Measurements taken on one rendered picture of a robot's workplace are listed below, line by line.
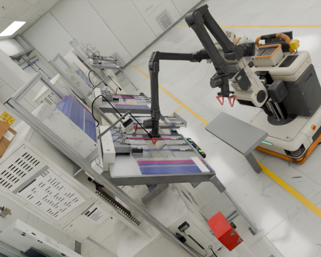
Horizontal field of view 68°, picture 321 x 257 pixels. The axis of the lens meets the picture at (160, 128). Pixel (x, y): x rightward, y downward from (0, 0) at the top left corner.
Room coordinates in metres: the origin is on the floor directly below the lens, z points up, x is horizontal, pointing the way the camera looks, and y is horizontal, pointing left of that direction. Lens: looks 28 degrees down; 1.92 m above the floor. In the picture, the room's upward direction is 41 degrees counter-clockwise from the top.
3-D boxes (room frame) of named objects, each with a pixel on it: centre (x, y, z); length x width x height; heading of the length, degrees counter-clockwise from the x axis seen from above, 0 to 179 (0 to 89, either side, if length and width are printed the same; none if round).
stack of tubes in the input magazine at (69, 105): (1.66, 0.42, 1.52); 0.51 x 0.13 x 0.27; 178
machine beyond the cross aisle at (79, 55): (6.60, 0.38, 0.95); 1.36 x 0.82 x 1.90; 88
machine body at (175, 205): (1.61, 0.54, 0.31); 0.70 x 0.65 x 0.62; 178
